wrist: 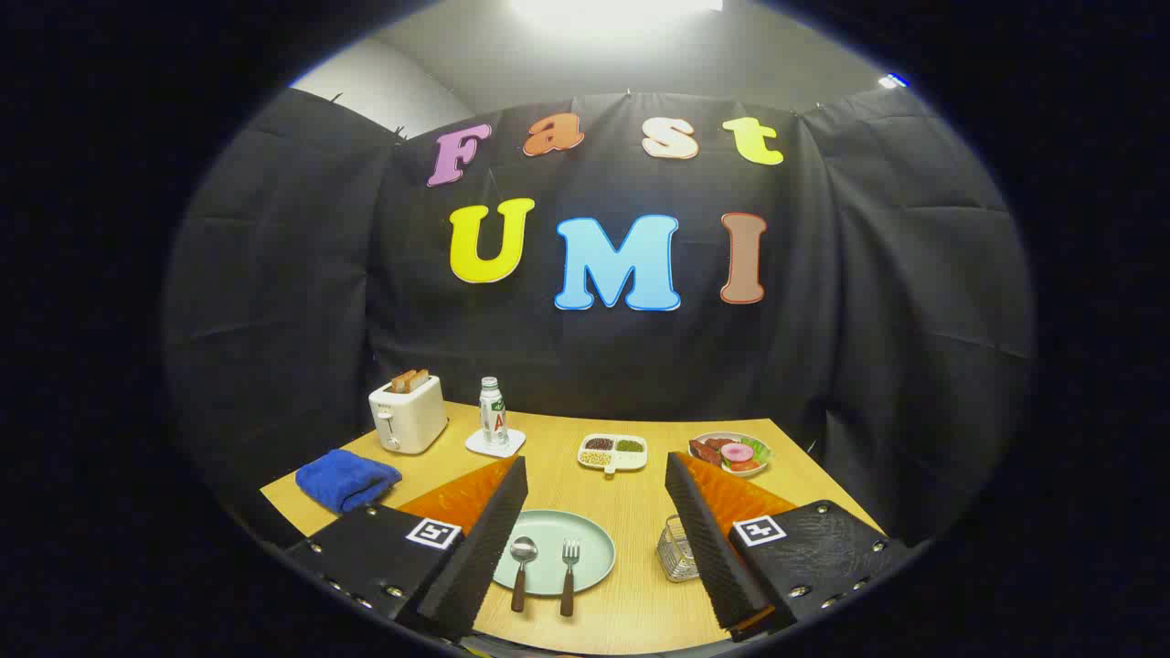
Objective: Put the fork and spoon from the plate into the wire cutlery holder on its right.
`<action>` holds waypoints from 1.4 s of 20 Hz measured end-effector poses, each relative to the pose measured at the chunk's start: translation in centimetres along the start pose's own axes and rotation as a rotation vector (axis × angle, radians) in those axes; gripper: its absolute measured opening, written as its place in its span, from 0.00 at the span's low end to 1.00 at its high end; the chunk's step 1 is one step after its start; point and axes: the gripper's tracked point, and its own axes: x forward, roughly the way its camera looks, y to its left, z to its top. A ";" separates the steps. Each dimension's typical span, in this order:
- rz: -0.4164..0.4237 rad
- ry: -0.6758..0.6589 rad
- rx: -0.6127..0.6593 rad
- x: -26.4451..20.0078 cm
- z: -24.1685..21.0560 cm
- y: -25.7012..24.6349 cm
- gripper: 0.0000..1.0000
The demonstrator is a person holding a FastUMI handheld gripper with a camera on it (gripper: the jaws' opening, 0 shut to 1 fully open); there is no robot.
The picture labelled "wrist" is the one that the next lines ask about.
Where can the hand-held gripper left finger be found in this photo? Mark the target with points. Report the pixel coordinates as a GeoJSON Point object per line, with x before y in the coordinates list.
{"type": "Point", "coordinates": [480, 548]}

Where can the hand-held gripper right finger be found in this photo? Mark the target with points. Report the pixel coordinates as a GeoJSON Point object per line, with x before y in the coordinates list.
{"type": "Point", "coordinates": [708, 548]}

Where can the metal mesh basket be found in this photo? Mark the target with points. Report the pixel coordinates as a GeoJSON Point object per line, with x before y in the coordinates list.
{"type": "Point", "coordinates": [675, 553]}

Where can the red tomato slice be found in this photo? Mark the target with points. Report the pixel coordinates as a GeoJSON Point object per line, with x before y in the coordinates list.
{"type": "Point", "coordinates": [745, 466]}

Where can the brown meat piece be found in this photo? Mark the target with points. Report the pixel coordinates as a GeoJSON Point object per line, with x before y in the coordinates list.
{"type": "Point", "coordinates": [704, 453]}
{"type": "Point", "coordinates": [720, 443]}

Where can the pink ham slice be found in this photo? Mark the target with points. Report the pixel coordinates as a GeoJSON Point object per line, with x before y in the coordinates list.
{"type": "Point", "coordinates": [737, 453]}

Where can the white square coaster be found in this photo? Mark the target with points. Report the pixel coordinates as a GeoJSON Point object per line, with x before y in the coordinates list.
{"type": "Point", "coordinates": [479, 446]}

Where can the white food plate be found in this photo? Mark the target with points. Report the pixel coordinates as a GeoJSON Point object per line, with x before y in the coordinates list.
{"type": "Point", "coordinates": [768, 464]}

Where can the green lettuce leaf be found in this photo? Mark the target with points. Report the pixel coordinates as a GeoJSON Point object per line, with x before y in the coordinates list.
{"type": "Point", "coordinates": [760, 448]}

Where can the green round plate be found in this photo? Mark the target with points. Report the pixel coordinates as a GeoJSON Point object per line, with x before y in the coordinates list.
{"type": "Point", "coordinates": [594, 548]}

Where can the small plastic drink bottle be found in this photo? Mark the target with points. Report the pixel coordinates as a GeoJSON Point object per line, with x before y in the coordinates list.
{"type": "Point", "coordinates": [493, 416]}

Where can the white divided bean dish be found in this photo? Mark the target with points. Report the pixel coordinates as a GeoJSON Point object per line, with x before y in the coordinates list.
{"type": "Point", "coordinates": [612, 452]}

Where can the white toaster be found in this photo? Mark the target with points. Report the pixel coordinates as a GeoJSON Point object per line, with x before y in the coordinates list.
{"type": "Point", "coordinates": [413, 422]}

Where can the blue towel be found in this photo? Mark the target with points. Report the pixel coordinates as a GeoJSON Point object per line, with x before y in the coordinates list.
{"type": "Point", "coordinates": [347, 480]}

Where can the toast slice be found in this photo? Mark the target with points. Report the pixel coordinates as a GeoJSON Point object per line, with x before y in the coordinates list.
{"type": "Point", "coordinates": [402, 382]}
{"type": "Point", "coordinates": [420, 378]}

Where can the small ceiling light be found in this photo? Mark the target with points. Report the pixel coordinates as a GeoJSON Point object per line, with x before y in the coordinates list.
{"type": "Point", "coordinates": [893, 80]}

